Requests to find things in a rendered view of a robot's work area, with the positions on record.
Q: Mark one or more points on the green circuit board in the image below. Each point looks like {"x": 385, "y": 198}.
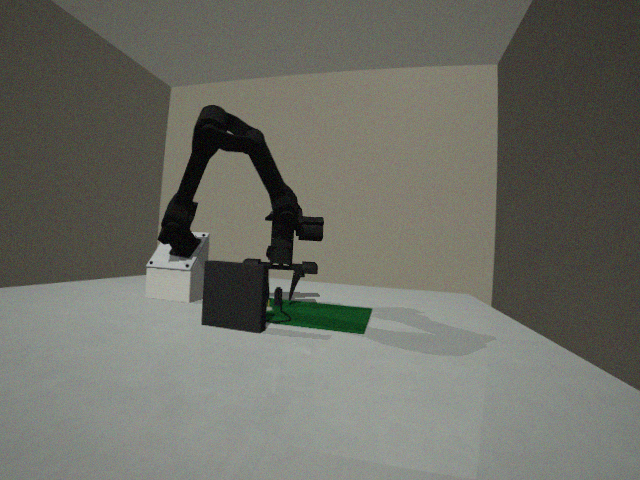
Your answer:
{"x": 320, "y": 316}

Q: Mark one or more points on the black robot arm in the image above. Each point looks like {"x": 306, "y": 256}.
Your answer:
{"x": 210, "y": 134}

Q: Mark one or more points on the black square panel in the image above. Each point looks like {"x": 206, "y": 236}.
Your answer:
{"x": 235, "y": 296}

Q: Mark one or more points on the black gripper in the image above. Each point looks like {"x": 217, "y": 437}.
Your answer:
{"x": 281, "y": 252}

